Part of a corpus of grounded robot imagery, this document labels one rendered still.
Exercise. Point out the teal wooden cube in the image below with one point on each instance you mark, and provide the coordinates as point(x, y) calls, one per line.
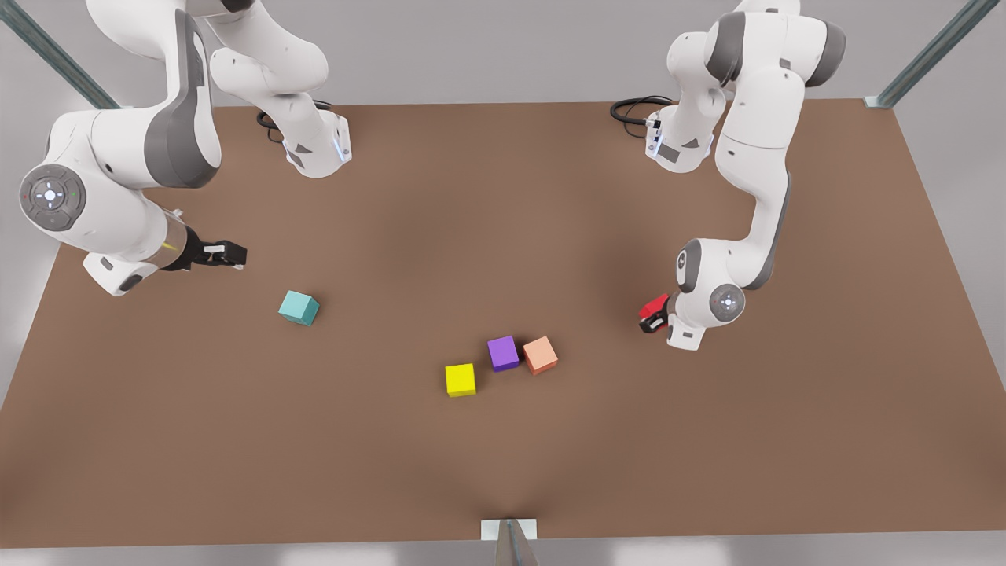
point(299, 307)

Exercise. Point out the red wooden cube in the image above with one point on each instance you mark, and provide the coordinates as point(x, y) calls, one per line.
point(653, 305)

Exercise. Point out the yellow wooden cube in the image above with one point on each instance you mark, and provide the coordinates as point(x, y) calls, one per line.
point(460, 380)

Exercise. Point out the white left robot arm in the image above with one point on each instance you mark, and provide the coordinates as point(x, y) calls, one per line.
point(754, 118)

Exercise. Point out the salmon wooden cube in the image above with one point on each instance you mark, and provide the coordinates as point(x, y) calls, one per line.
point(540, 354)

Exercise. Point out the silver frame post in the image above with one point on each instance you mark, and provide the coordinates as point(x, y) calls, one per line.
point(55, 51)
point(511, 542)
point(927, 55)

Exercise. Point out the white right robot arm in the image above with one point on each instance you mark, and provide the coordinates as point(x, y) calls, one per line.
point(118, 157)

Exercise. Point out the purple wooden cube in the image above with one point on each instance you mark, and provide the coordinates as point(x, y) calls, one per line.
point(503, 353)

